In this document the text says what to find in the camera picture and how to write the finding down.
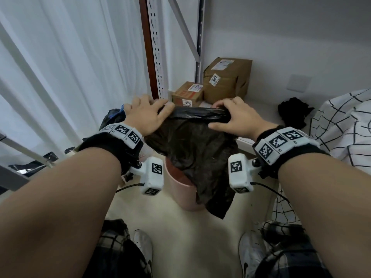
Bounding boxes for white metal shelf rack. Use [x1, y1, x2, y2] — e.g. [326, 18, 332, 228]
[146, 0, 290, 154]

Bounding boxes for white wall plate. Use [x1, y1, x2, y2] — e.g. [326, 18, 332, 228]
[287, 74, 312, 93]

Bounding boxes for black white plaid trousers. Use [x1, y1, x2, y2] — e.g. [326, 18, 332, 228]
[82, 218, 334, 278]

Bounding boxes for black glossy board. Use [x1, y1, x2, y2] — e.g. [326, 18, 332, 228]
[9, 152, 76, 178]

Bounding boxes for person's left hand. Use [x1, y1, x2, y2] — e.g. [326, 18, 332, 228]
[123, 94, 176, 137]

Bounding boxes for white metal frame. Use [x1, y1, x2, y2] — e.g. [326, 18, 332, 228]
[0, 8, 79, 192]

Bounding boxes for black white marker wristband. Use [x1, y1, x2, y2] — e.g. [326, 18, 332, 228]
[252, 126, 330, 179]
[78, 122, 144, 175]

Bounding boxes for small brown cardboard box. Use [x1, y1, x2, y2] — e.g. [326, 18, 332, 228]
[171, 81, 204, 107]

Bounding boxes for glossy black trash bag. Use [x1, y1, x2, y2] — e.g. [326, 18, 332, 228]
[144, 105, 240, 220]

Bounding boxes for white sneaker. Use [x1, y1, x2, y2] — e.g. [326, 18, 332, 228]
[133, 229, 153, 275]
[238, 231, 272, 278]

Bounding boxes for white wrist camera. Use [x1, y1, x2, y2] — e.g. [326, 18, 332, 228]
[228, 153, 261, 194]
[129, 156, 164, 196]

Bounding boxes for black camera cable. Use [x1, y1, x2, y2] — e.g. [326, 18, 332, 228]
[250, 181, 290, 203]
[116, 183, 145, 194]

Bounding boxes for large brown cardboard box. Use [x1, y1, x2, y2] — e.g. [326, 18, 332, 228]
[203, 57, 253, 105]

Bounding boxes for white sheer curtain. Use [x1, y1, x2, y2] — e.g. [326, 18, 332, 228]
[0, 0, 151, 159]

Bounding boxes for white black grid cloth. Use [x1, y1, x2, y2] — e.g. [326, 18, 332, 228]
[271, 88, 371, 226]

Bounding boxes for person's left forearm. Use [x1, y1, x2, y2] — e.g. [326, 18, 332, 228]
[0, 147, 122, 278]

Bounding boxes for black drawstring trash bag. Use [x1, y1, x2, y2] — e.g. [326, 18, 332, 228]
[98, 104, 131, 132]

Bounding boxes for pink trash bin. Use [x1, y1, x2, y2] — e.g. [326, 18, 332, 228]
[164, 158, 206, 212]

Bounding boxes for person's right hand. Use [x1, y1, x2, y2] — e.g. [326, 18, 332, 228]
[208, 97, 279, 141]

